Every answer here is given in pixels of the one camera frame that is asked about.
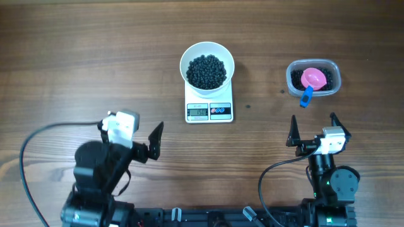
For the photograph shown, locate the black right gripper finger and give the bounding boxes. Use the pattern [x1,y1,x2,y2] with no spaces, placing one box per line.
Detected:
[286,115,301,147]
[330,112,352,137]

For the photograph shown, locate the pink scoop with blue handle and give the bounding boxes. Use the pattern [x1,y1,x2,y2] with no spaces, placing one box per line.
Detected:
[300,67,327,108]

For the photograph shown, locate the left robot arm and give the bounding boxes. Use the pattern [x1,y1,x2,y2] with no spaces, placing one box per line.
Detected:
[61,122,164,226]

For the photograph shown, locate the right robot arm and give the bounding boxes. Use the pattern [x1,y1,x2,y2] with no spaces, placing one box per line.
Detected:
[286,113,360,227]

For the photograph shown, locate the white digital kitchen scale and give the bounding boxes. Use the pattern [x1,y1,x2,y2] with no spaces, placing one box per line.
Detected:
[185,82,234,124]

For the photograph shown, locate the black beans in bowl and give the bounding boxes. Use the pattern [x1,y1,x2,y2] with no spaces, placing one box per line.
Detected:
[186,55,227,90]

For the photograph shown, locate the white plastic bowl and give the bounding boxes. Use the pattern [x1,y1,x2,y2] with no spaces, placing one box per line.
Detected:
[179,42,235,96]

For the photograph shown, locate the clear container of black beans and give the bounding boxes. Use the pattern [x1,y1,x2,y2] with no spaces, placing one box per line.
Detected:
[286,59,342,97]

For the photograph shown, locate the black right camera cable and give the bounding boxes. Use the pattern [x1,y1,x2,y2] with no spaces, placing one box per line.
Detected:
[257,146,319,227]

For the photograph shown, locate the black camera cable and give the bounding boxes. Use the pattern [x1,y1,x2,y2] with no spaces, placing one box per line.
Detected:
[19,121,102,227]
[257,146,319,227]

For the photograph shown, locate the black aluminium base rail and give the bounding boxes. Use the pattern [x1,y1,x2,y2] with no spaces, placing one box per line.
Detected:
[128,206,312,227]

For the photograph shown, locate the black left camera cable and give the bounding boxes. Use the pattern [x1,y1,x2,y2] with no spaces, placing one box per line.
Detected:
[19,121,102,227]

